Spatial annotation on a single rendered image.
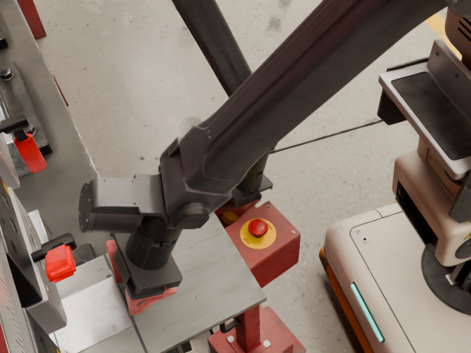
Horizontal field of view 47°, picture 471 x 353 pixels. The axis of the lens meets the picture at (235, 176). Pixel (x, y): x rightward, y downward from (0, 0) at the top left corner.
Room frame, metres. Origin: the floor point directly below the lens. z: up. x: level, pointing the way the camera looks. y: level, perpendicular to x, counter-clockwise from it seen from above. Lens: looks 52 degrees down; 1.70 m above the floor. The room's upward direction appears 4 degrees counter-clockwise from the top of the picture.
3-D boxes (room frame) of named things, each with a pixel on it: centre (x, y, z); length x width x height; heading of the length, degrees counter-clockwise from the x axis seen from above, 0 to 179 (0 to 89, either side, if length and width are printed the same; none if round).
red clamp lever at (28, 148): (0.46, 0.27, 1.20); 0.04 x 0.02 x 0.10; 114
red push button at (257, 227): (0.57, -0.04, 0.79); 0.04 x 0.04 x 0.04
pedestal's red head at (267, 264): (0.61, 0.00, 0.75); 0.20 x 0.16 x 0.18; 33
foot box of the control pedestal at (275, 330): (0.62, -0.03, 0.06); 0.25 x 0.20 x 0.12; 123
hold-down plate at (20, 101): (0.87, 0.46, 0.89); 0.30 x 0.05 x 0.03; 24
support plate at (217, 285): (0.36, 0.13, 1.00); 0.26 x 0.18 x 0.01; 114
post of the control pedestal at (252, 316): (0.61, 0.00, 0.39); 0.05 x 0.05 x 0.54; 33
